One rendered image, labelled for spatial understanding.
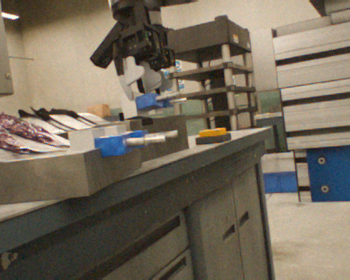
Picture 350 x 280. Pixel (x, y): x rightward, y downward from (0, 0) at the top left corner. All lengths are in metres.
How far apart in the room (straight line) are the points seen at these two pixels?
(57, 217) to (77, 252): 0.12
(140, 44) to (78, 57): 8.47
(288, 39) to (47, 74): 9.38
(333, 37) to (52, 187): 0.42
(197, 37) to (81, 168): 4.56
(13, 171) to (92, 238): 0.18
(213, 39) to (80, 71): 4.89
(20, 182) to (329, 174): 0.44
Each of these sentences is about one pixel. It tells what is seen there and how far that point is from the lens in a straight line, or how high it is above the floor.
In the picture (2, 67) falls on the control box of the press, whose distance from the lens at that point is 1.73.
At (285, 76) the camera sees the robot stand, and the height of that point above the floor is 0.92.
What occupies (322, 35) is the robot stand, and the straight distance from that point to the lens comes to 0.58.
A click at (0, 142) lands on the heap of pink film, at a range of 0.62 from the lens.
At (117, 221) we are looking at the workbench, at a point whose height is 0.72.
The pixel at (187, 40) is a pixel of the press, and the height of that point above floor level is 1.85.
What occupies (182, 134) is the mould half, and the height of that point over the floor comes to 0.84.
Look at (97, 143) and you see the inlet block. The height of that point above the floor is 0.86.
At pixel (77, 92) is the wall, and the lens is 9.27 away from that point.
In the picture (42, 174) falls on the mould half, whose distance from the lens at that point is 0.51.
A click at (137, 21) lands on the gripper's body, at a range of 0.87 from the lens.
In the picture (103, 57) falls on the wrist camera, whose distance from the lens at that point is 0.90.
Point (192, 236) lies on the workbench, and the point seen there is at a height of 0.59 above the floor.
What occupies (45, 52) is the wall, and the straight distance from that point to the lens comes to 9.94.
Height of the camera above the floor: 0.88
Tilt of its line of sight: 3 degrees down
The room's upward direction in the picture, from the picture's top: 8 degrees counter-clockwise
